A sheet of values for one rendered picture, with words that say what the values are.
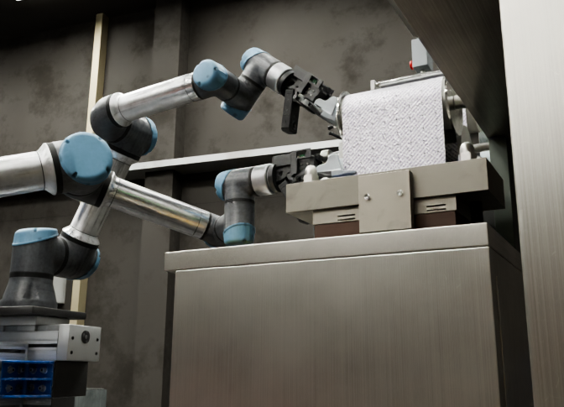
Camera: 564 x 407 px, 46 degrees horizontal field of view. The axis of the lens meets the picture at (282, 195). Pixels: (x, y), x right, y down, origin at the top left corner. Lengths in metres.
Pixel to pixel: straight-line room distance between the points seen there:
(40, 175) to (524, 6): 1.10
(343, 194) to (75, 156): 0.58
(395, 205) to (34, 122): 6.73
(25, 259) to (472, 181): 1.23
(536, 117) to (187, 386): 0.92
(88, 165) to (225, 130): 4.94
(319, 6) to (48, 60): 3.15
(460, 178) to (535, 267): 0.65
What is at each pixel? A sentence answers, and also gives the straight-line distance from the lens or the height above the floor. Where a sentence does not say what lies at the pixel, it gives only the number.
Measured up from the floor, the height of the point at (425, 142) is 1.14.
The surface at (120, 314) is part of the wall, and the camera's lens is 6.55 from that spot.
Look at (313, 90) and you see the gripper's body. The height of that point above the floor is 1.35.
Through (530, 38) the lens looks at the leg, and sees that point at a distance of 0.66.
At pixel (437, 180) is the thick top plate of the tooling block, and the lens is 1.24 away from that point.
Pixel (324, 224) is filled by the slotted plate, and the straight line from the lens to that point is 1.31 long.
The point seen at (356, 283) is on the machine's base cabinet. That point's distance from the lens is 1.19.
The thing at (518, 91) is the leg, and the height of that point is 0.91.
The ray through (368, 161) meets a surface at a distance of 1.52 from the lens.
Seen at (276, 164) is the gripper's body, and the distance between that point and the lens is 1.60.
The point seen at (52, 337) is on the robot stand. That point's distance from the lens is 1.84.
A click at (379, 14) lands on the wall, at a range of 6.34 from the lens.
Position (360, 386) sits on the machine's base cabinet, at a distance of 1.18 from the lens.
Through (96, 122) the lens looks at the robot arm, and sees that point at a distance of 1.93.
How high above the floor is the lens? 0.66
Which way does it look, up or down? 15 degrees up
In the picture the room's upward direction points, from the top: straight up
